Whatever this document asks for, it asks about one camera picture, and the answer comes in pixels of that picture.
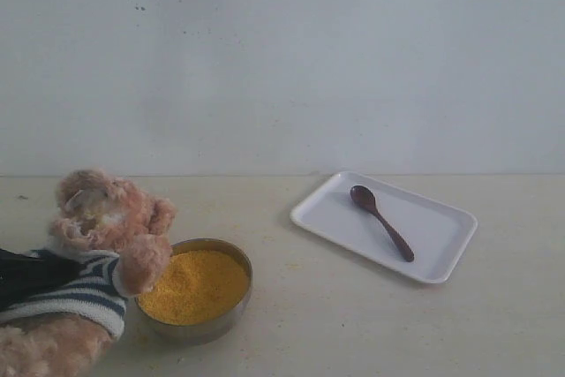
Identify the dark brown wooden spoon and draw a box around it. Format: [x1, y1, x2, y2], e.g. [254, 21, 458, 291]
[350, 185, 415, 262]

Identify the white rectangular plastic tray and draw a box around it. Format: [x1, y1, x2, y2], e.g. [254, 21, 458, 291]
[290, 171, 478, 284]

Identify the steel bowl of yellow millet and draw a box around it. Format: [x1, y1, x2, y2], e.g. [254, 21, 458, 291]
[136, 238, 253, 345]

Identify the tan teddy bear striped sweater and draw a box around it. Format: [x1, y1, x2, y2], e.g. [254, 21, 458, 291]
[1, 170, 176, 376]

